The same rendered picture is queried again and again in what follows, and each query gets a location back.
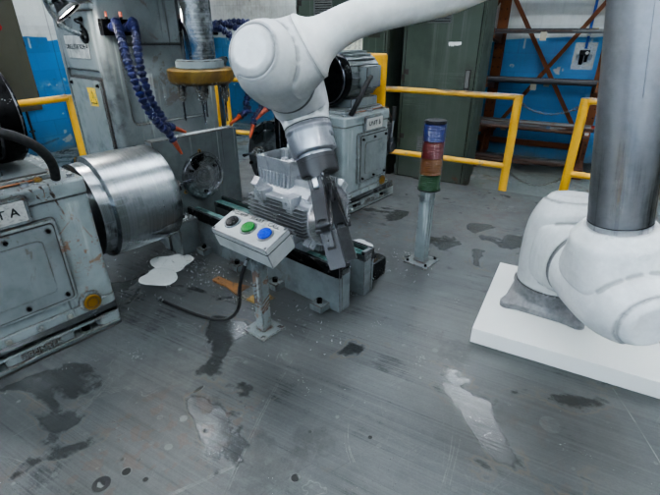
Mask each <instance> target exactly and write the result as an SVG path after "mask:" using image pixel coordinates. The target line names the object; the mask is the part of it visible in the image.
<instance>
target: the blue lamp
mask: <svg viewBox="0 0 660 495"><path fill-rule="evenodd" d="M447 125H448V124H446V125H428V124H425V123H424V129H423V137H422V140H424V141H426V142H444V141H445V139H446V131H447Z"/></svg>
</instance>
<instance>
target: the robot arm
mask: <svg viewBox="0 0 660 495"><path fill-rule="evenodd" d="M484 1H486V0H350V1H348V2H345V3H343V4H340V5H338V6H336V7H334V8H332V9H329V10H327V11H325V12H323V13H321V14H318V15H316V16H313V17H303V16H299V15H297V14H294V13H293V14H292V15H289V16H286V17H283V18H279V19H266V18H263V19H255V20H251V21H249V22H246V23H244V24H243V25H241V26H240V27H239V28H238V29H237V30H236V31H235V33H234V35H233V36H232V39H231V42H230V45H229V63H230V67H231V69H232V71H233V73H234V75H235V76H236V78H237V80H238V82H239V84H240V86H241V88H242V89H243V90H244V92H245V93H246V94H247V95H248V96H250V97H251V98H252V99H253V100H254V101H256V102H257V103H259V104H260V105H262V106H264V107H266V108H268V109H271V110H272V112H273V113H274V115H275V117H276V119H277V120H279V121H280V122H281V124H282V126H283V128H284V131H285V136H286V139H287V142H288V146H289V148H290V152H291V156H292V158H293V159H295V160H298V161H297V163H298V167H299V171H300V174H301V178H302V179H303V180H308V181H307V182H308V184H309V188H310V193H311V200H312V207H313V213H314V220H315V228H316V229H314V230H315V233H316V235H317V234H320V237H321V240H322V243H323V247H324V250H325V254H326V258H327V261H328V265H329V269H330V271H332V270H336V269H340V268H344V267H346V266H347V264H346V261H349V260H353V259H357V254H356V251H355V247H354V243H353V239H352V236H351V232H350V228H349V227H350V226H352V224H351V221H350V222H349V220H348V219H347V216H346V213H345V210H344V207H343V204H342V202H341V199H340V197H339V194H338V191H337V188H336V183H335V181H331V179H330V174H333V173H335V172H337V171H338V170H339V165H338V161H337V157H336V154H335V151H334V149H335V148H336V147H337V144H336V142H335V139H334V133H333V129H332V123H331V121H330V117H329V101H328V95H327V91H326V87H325V83H324V79H325V78H327V77H328V73H329V68H330V65H331V63H332V61H333V59H334V58H335V57H336V56H337V55H338V54H339V53H340V52H341V51H342V50H343V49H345V48H346V47H348V46H349V45H351V44H352V43H354V42H356V41H358V40H360V39H362V38H364V37H366V36H369V35H372V34H375V33H377V32H381V31H385V30H389V29H393V28H401V27H405V26H409V25H413V24H418V23H422V22H426V21H430V20H435V19H439V18H443V17H446V16H449V15H453V14H456V13H458V12H460V11H463V10H465V9H468V8H470V7H472V6H475V5H477V4H479V3H482V2H484ZM659 196H660V0H606V11H605V22H604V32H603V43H602V54H601V65H600V76H599V86H598V96H597V107H596V118H595V129H594V140H593V150H592V161H591V172H590V182H589V193H587V192H576V191H555V192H551V193H550V194H548V195H547V196H544V197H543V198H542V199H541V200H540V201H539V203H538V204H537V205H536V207H535V208H534V209H533V211H532V213H531V214H530V216H529V218H528V221H527V224H526V227H525V231H524V234H523V238H522V246H521V251H520V257H519V266H518V272H516V273H515V276H514V282H513V284H512V285H511V287H510V289H509V291H508V293H507V294H506V295H505V296H504V297H502V298H501V299H500V306H501V307H504V308H508V309H515V310H519V311H522V312H525V313H529V314H532V315H535V316H539V317H542V318H545V319H549V320H552V321H555V322H558V323H562V324H564V325H567V326H569V327H571V328H573V329H576V330H583V329H584V326H586V327H587V328H589V329H590V330H592V331H593V332H595V333H596V334H598V335H600V336H602V337H604V338H606V339H608V340H610V341H613V342H616V343H619V344H628V345H634V346H649V345H653V344H657V343H659V342H660V224H659V223H658V222H657V221H655V220H656V214H657V208H658V202H659ZM334 225H335V229H334Z"/></svg>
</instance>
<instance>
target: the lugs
mask: <svg viewBox="0 0 660 495"><path fill-rule="evenodd" d="M338 183H339V185H340V186H341V187H342V188H343V189H344V190H346V188H347V186H348V183H347V182H346V181H345V180H344V179H340V178H338ZM251 184H252V185H253V186H254V187H256V188H257V187H260V186H262V184H263V179H262V178H261V177H258V176H254V178H253V179H252V181H251ZM302 200H303V201H304V202H305V203H309V204H312V200H311V193H310V191H307V190H305V191H304V193H303V195H302ZM302 245H303V246H304V247H305V248H307V249H309V250H312V251H314V249H315V247H316V243H315V242H314V241H311V240H308V239H306V240H304V242H303V244H302Z"/></svg>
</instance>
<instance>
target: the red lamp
mask: <svg viewBox="0 0 660 495"><path fill-rule="evenodd" d="M444 148H445V141H444V142H426V141H424V140H423V141H422V149H421V157H422V158H424V159H429V160H439V159H442V158H443V156H444Z"/></svg>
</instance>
